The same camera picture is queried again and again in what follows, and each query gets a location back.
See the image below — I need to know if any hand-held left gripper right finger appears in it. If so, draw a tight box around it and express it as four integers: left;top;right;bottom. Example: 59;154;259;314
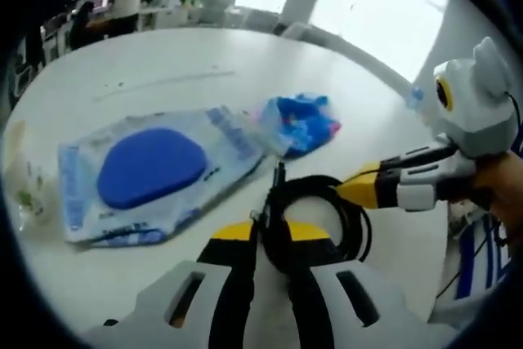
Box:
282;221;457;349

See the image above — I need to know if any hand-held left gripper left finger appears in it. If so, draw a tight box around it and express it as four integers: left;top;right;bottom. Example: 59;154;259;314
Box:
83;221;261;349

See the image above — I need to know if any black cable coil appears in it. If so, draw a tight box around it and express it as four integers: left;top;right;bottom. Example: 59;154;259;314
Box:
249;160;373;275

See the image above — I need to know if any blue tissue pack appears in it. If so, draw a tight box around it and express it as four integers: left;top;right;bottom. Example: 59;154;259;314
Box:
257;93;342;159

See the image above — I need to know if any blue sponge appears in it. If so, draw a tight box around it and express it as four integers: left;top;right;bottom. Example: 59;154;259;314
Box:
56;105;266;248

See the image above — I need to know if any person's right hand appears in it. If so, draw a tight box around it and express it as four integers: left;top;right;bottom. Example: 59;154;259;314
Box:
448;151;523;240

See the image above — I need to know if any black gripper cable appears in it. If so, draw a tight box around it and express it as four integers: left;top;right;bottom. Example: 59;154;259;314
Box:
504;91;523;132

